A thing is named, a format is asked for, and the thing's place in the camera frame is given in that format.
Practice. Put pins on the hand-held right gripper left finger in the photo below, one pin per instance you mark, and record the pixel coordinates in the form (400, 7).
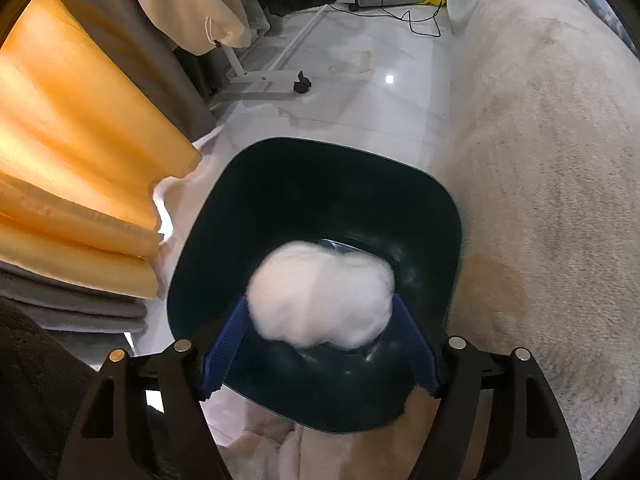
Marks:
(222, 355)

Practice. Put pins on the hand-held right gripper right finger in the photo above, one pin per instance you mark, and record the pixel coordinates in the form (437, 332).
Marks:
(417, 350)

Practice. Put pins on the white cotton wad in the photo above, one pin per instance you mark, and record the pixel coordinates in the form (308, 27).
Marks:
(320, 295)

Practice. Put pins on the dark green plastic bin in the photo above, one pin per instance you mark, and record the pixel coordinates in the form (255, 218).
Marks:
(325, 195)

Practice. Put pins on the light grey curtain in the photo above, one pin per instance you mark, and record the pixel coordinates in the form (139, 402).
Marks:
(75, 310)

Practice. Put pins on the dark fuzzy cloth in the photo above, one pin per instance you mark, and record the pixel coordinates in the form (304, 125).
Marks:
(40, 385)

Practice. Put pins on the bed with fuzzy sheet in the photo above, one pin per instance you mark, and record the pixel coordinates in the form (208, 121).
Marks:
(550, 160)

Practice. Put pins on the orange curtain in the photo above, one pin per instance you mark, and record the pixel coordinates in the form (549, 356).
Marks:
(75, 135)

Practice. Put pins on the white clothes rack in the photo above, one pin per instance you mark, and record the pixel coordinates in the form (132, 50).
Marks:
(260, 77)

